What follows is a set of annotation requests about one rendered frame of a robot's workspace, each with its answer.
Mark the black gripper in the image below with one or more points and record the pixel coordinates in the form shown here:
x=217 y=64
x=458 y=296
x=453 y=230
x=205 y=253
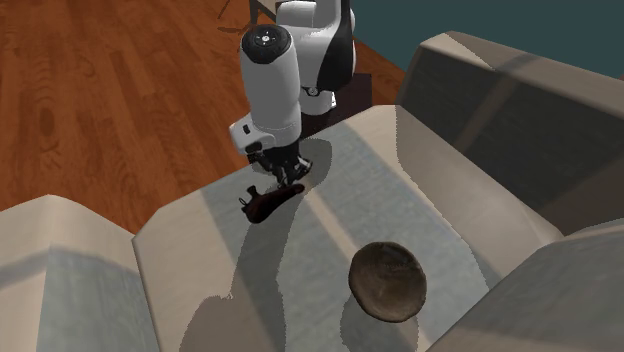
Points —
x=274 y=157

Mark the dark red-brown pistol-shaped object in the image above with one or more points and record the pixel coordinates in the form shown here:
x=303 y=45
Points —
x=268 y=202

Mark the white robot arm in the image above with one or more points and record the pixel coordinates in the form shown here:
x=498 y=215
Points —
x=270 y=97

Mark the beige grey sofa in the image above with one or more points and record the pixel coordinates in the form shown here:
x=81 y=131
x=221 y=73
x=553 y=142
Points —
x=370 y=195

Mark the dark robot stand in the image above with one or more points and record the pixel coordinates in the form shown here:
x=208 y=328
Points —
x=352 y=97

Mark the dark brown round bowl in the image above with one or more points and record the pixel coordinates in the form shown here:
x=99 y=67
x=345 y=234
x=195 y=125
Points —
x=387 y=281

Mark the dark wooden furniture legs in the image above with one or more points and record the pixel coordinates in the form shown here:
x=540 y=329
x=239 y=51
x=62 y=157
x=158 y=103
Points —
x=244 y=17

